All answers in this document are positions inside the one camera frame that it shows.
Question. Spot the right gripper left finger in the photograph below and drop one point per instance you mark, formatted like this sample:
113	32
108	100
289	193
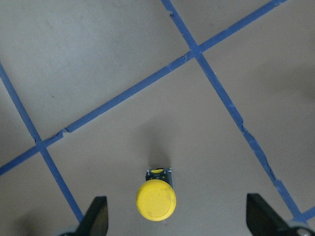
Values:
96	219

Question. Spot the yellow push button switch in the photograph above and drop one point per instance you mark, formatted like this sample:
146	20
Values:
156	199

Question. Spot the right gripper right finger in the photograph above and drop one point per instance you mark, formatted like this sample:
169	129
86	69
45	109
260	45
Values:
262	220

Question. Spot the brown paper table cover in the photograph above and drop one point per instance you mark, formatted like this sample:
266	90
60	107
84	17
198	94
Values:
93	93

